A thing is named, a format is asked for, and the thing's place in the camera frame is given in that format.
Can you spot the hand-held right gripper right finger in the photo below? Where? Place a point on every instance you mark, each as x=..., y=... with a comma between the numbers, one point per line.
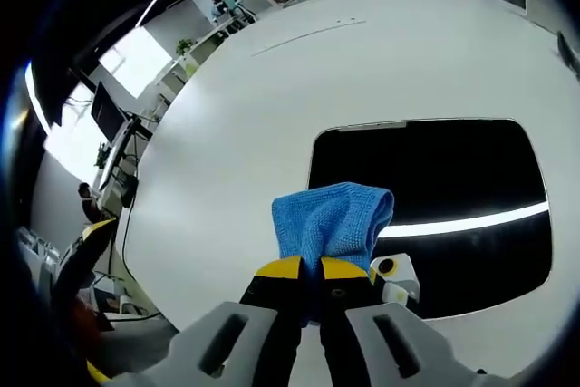
x=349, y=337

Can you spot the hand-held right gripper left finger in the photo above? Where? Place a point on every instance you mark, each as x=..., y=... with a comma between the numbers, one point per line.
x=267, y=305

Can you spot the blue cleaning cloth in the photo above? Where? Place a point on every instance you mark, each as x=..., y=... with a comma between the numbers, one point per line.
x=331, y=219

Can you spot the black tablet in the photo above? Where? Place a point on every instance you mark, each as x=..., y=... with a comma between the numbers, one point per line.
x=453, y=169

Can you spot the white standing desk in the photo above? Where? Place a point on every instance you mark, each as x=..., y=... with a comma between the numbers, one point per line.
x=118, y=165

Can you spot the green potted plant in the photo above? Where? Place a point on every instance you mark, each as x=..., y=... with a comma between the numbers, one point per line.
x=102, y=156
x=184, y=46

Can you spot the black monitor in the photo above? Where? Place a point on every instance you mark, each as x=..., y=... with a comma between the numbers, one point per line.
x=106, y=108

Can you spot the white side desk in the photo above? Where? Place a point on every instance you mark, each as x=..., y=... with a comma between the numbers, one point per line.
x=199, y=56

